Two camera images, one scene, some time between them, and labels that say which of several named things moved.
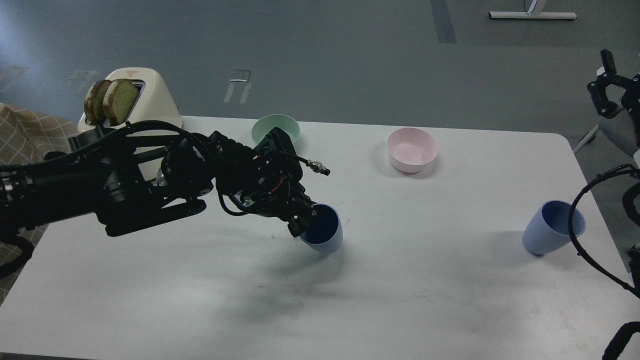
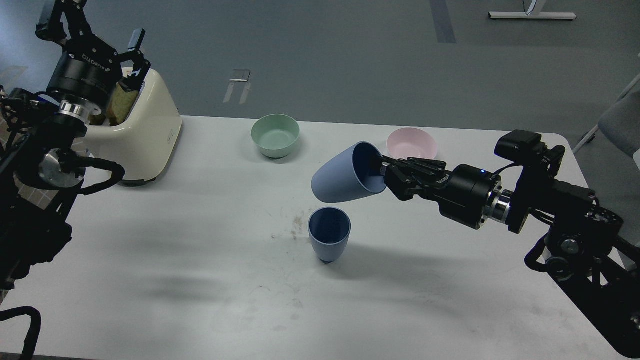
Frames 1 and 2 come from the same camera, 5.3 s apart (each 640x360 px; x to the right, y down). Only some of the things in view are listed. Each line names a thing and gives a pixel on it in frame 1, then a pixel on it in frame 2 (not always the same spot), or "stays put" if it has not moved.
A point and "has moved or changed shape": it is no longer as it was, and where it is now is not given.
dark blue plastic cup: x=325 y=232 has moved or changed shape
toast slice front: x=120 y=100 stays put
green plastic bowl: x=264 y=124 stays put
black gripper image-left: x=265 y=180 → x=87 y=69
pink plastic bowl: x=411 y=149 stays put
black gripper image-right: x=597 y=90 → x=465 y=198
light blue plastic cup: x=549 y=228 → x=350 y=173
